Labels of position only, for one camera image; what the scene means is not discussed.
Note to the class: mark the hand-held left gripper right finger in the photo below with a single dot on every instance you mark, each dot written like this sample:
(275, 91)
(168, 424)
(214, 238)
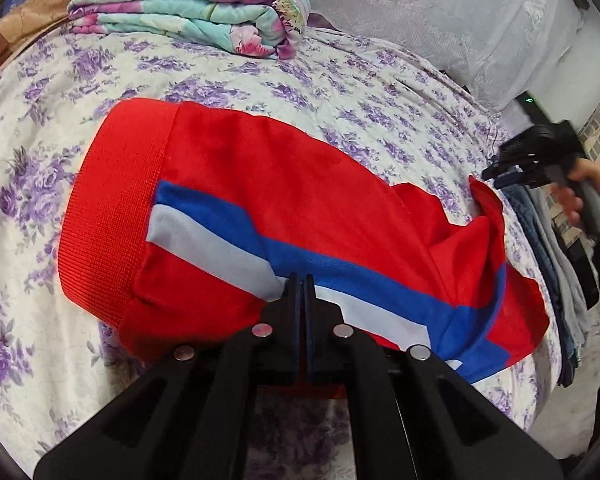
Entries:
(311, 310)

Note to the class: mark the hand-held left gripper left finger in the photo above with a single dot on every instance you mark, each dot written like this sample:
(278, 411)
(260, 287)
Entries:
(293, 305)

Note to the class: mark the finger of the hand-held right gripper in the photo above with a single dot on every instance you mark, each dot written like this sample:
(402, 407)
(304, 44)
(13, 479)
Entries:
(505, 172)

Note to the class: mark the red jacket with blue-white stripes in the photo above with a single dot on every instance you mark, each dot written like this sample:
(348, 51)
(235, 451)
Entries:
(290, 200)

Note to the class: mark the person's right hand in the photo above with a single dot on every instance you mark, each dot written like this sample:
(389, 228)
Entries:
(592, 180)

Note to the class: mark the hanging grey and blue clothes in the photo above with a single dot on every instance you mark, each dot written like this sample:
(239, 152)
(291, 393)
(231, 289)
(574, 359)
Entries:
(555, 265)

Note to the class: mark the white lace pillow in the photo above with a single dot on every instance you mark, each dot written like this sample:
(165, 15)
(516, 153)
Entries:
(430, 15)

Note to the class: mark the purple floral bed sheet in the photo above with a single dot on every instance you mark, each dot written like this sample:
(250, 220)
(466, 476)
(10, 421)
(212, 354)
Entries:
(330, 90)

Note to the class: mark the folded floral quilt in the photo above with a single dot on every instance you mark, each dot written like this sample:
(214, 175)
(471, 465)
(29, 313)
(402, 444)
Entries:
(195, 15)

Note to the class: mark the brown cloth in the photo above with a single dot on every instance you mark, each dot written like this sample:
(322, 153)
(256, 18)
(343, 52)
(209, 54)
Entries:
(15, 25)

